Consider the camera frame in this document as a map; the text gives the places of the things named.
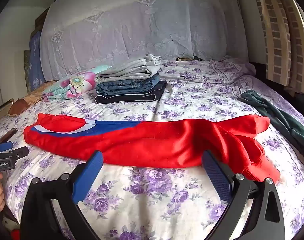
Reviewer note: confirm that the beige checked curtain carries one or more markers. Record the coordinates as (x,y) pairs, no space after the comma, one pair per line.
(279,42)

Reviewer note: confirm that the blue folded jeans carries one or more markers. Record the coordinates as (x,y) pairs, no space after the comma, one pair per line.
(127,86)

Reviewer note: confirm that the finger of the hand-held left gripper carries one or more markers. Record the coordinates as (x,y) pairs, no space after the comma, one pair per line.
(4,146)
(19,153)

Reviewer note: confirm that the brown leather object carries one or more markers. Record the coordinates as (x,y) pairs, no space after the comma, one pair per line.
(17,108)

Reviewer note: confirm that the white lace cover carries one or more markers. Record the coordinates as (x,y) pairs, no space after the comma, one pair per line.
(142,30)

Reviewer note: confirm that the red tracksuit jacket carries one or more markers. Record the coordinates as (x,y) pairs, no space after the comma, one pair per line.
(154,142)

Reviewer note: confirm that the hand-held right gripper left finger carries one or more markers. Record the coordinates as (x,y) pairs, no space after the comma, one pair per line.
(88,177)

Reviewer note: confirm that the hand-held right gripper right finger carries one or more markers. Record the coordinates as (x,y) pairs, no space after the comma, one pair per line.
(216,177)

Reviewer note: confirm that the floral folded blanket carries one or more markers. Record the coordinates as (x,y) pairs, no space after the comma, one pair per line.
(74,82)

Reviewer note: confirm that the blue printed bag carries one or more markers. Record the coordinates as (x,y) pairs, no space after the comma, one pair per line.
(37,62)

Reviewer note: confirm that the purple floral bed sheet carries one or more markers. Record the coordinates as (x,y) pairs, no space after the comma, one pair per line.
(166,192)

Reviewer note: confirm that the green patterned board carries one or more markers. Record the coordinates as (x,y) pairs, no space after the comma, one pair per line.
(27,72)

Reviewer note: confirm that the dark navy folded pants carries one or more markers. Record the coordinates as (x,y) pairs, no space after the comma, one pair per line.
(157,90)

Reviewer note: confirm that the grey folded sweatpants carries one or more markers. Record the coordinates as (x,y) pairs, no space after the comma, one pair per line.
(132,71)

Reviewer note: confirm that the dark flat object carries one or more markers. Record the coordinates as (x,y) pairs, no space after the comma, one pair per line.
(7,135)

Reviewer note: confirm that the orange patterned cloth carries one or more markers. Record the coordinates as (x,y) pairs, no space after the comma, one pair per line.
(39,90)

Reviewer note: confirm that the dark green garment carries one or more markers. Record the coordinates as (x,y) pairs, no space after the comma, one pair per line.
(279,120)

